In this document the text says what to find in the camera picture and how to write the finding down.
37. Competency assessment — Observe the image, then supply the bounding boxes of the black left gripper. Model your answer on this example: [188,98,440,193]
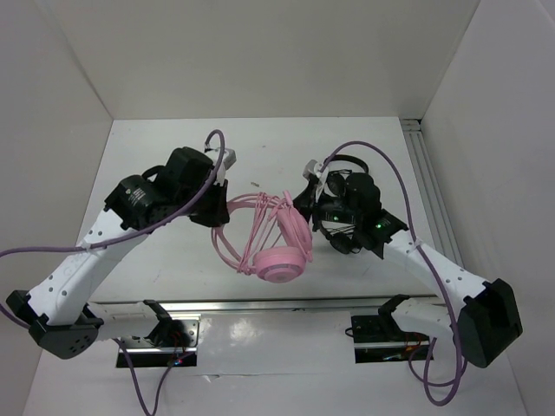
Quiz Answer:
[175,173,230,226]

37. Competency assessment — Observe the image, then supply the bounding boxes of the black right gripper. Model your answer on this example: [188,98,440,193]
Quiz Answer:
[277,182,361,237]

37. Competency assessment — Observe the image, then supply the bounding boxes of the pink gaming headphones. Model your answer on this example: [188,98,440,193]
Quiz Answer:
[211,191,313,283]

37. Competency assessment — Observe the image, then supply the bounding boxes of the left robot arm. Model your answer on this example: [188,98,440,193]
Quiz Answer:
[7,147,237,360]

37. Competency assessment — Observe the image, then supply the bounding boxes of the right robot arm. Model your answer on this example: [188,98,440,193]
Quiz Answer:
[294,171,523,368]

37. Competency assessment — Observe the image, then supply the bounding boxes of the black headphones near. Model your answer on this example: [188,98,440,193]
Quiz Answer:
[319,223,363,255]

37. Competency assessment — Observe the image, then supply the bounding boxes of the black headphones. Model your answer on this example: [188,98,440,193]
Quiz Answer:
[326,153,369,198]
[319,223,363,255]

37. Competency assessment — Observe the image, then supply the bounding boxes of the black headphones far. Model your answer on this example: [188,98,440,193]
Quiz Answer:
[326,153,369,198]

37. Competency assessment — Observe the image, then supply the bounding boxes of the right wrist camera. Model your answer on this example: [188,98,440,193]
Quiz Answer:
[303,159,330,198]

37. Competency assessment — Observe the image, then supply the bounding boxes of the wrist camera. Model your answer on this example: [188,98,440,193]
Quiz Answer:
[205,148,237,184]
[303,159,330,198]

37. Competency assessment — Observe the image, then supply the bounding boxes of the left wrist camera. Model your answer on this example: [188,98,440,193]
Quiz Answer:
[205,148,237,184]

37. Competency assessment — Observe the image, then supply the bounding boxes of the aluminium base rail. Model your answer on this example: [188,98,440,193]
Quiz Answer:
[97,295,439,322]

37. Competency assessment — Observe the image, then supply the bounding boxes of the aluminium side rail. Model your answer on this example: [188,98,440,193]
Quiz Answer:
[400,119,464,266]

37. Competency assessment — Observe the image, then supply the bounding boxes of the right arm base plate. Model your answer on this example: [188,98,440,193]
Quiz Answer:
[344,315,429,364]

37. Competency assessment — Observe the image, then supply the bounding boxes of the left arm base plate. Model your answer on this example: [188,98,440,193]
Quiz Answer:
[121,314,200,368]

